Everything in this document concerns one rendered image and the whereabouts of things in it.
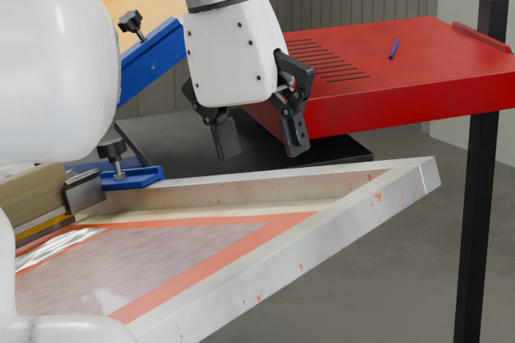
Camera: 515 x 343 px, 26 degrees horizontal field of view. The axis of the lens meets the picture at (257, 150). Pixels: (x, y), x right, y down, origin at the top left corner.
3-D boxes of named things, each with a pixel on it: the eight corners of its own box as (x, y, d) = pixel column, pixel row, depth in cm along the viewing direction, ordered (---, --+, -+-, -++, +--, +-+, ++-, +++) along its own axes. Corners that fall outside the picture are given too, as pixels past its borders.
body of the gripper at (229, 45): (159, 5, 111) (188, 112, 113) (236, -10, 104) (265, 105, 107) (208, -11, 116) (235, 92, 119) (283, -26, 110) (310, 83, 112)
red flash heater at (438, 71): (429, 54, 286) (432, 9, 282) (535, 112, 247) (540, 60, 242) (205, 83, 265) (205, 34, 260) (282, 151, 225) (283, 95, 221)
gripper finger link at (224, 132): (185, 102, 116) (201, 164, 118) (208, 100, 114) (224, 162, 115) (205, 94, 119) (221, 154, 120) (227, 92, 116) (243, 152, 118)
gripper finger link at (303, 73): (240, 47, 111) (251, 102, 112) (301, 43, 106) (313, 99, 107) (247, 44, 111) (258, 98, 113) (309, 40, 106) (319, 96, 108)
